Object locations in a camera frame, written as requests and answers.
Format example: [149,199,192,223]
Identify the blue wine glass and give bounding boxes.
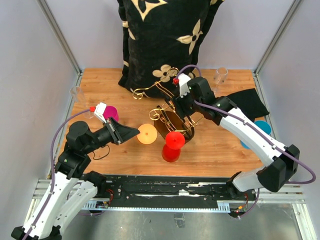
[253,120,272,135]

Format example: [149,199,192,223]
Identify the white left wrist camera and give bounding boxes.
[89,102,107,124]

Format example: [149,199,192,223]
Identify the red wine glass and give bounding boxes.
[161,131,186,163]

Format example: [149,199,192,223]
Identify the clear wine glass front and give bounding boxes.
[69,86,94,119]

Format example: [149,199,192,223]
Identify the black floral patterned pillow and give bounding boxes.
[118,0,223,98]

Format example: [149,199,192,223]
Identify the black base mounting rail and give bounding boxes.
[72,172,258,211]

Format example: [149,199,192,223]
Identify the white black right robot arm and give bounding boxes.
[171,73,300,200]

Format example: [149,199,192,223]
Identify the aluminium frame post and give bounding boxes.
[253,0,304,75]
[36,0,83,76]

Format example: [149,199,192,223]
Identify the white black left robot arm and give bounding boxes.
[11,118,140,240]

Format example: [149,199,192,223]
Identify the right aluminium frame post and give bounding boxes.
[253,0,304,75]

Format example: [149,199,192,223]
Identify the clear wine glass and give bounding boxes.
[213,67,229,95]
[69,86,94,119]

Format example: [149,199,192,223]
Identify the gold wire wine glass rack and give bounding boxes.
[132,64,198,142]

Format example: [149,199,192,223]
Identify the magenta wine glass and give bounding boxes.
[103,105,119,122]

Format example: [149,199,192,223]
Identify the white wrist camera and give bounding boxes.
[89,102,107,124]
[173,73,191,98]

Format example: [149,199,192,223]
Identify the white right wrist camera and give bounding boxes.
[173,73,191,98]

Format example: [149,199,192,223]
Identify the orange wine glass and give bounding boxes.
[137,123,158,145]

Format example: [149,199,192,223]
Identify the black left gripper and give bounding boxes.
[83,116,141,154]

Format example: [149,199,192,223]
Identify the black folded cloth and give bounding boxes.
[227,88,270,120]

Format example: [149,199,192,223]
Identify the left aluminium frame post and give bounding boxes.
[36,0,83,76]

